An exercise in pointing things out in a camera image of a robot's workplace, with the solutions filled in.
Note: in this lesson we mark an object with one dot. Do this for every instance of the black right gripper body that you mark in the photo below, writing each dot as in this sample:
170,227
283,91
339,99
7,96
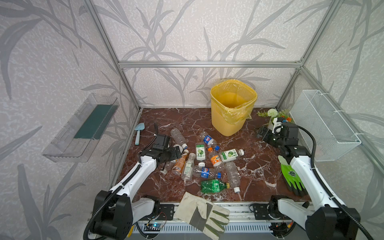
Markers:
267,135

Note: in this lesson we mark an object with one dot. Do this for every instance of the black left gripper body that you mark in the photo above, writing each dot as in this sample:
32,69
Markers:
176,153

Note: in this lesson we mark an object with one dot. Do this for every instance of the clear unlabelled plastic bottle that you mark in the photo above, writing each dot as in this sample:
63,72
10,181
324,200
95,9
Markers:
179,138

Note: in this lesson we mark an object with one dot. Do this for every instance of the green label slim bottle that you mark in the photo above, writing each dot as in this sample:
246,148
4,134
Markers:
189,167

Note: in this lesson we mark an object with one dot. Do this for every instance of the square lime label bottle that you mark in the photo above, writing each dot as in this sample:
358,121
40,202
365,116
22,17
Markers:
201,152

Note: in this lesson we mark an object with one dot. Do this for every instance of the blue pepsi bottle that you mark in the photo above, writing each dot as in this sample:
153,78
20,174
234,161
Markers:
206,173
209,141

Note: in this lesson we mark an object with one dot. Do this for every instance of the orange label bottle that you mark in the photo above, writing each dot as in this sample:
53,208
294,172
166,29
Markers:
215,159

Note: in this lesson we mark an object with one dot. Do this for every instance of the clear bottle white cap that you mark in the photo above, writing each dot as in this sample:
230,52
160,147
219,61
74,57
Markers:
233,176

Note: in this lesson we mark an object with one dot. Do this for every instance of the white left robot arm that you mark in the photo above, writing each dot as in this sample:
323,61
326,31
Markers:
114,212

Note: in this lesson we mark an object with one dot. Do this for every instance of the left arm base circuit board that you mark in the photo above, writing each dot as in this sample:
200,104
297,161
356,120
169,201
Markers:
154,227

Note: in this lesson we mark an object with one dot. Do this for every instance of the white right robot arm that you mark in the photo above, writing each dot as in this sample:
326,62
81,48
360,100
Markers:
331,219

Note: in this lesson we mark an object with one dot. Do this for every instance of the right arm base wiring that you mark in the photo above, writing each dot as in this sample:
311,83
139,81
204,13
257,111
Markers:
280,228

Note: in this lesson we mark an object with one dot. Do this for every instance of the yellow ribbed waste bin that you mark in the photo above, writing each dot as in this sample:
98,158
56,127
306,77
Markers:
232,103

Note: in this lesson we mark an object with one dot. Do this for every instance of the potted artificial flower plant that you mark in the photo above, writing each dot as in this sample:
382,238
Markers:
274,113

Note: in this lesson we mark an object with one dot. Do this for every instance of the light blue garden trowel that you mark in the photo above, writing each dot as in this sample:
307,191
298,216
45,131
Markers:
140,127

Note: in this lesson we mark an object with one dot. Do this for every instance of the green rubber garden glove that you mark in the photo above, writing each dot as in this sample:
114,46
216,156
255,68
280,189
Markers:
292,179

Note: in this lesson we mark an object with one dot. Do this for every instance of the green sprite bottle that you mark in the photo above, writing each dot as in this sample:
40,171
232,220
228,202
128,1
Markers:
213,186

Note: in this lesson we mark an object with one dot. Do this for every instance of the dark green shelf mat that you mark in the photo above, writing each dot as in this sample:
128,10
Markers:
95,125

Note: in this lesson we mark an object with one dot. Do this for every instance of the beige leather work glove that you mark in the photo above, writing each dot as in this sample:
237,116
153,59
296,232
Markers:
204,215

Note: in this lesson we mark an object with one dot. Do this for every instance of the white wire mesh basket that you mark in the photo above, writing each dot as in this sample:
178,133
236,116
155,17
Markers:
333,135

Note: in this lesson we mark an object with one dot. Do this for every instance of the clear plastic wall shelf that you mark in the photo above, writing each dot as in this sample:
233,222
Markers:
64,148

